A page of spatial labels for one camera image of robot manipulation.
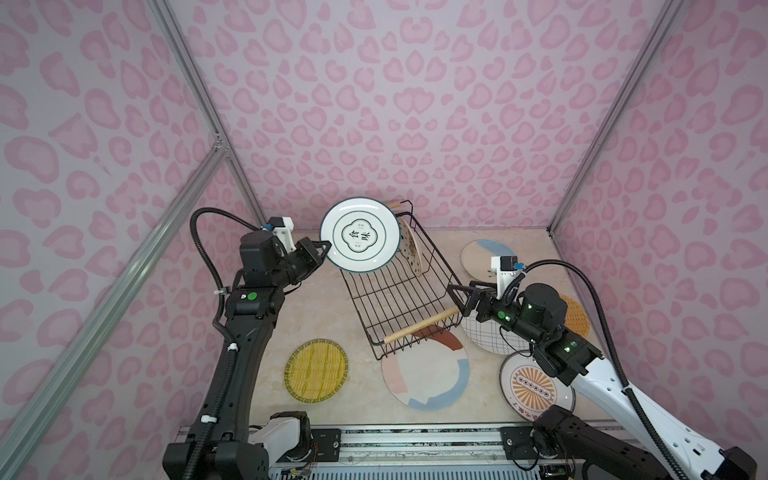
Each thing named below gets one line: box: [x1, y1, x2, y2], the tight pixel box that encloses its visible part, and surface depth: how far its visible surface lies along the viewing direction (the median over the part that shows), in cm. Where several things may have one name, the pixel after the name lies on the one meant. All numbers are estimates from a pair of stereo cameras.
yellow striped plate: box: [284, 339, 349, 403], surface depth 86 cm
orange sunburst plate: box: [499, 350, 576, 421], surface depth 82 cm
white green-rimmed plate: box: [320, 197, 401, 274], surface depth 75 cm
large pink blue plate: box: [381, 325, 470, 412], surface depth 88 cm
